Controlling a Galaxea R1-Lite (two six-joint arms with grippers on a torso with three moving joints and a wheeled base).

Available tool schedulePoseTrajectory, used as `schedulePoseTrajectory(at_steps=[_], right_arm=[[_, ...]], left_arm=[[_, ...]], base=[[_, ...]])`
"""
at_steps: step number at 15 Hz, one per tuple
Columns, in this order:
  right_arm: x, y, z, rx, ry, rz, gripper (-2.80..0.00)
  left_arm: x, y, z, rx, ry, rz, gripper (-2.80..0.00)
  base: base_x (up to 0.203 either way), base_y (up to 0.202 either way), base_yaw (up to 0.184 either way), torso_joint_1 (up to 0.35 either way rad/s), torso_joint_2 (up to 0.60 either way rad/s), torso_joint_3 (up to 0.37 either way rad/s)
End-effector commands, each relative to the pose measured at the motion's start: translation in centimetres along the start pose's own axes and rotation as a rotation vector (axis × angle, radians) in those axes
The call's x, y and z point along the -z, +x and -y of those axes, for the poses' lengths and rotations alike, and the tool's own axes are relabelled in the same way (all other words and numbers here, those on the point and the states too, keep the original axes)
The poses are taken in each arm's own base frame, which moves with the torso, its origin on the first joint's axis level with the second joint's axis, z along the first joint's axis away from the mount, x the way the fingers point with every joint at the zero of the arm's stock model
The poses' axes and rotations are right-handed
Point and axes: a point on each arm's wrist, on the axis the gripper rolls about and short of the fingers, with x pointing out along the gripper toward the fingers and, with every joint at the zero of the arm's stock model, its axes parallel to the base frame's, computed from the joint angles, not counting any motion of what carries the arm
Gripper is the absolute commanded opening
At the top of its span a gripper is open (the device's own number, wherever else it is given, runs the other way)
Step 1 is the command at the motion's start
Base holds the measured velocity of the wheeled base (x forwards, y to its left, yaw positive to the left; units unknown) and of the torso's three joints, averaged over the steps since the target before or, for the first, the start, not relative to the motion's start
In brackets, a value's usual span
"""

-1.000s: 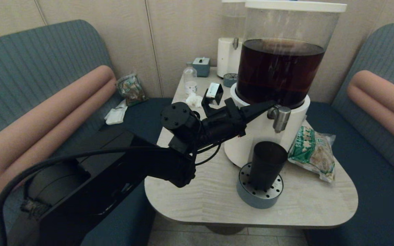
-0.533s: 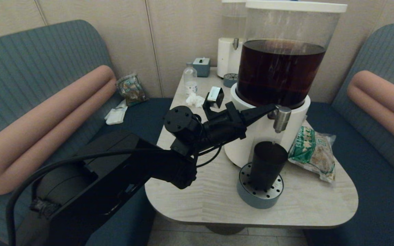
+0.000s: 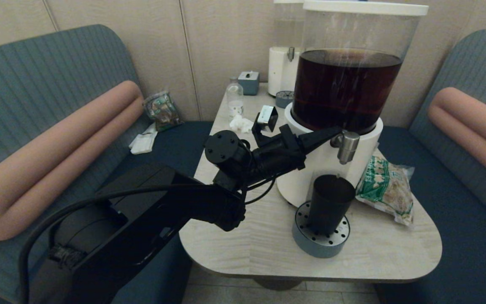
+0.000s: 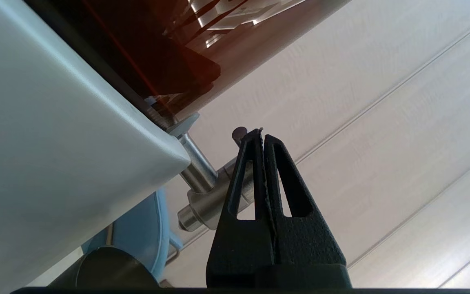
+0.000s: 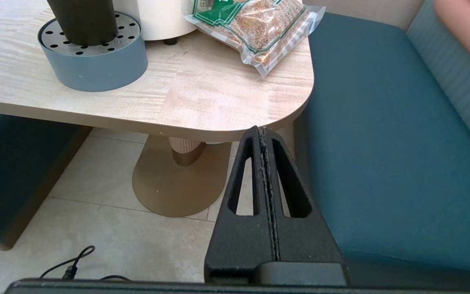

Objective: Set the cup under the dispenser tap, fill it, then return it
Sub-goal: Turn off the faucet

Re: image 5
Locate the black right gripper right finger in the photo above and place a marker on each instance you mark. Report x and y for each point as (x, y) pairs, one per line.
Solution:
(304, 241)

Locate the blue perforated steel drip tray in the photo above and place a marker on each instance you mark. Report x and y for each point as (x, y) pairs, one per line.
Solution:
(96, 69)

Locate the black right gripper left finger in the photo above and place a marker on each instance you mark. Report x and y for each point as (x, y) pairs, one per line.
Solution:
(239, 245)

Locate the green grain snack bag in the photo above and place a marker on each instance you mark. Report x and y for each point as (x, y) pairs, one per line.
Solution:
(255, 28)

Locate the black plastic cup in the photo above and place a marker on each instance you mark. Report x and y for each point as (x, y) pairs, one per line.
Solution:
(84, 24)

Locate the teal upholstered booth bench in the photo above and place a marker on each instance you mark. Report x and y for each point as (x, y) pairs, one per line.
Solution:
(14, 171)
(402, 163)

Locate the large dark tea dispenser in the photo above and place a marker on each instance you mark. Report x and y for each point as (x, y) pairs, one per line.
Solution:
(157, 18)

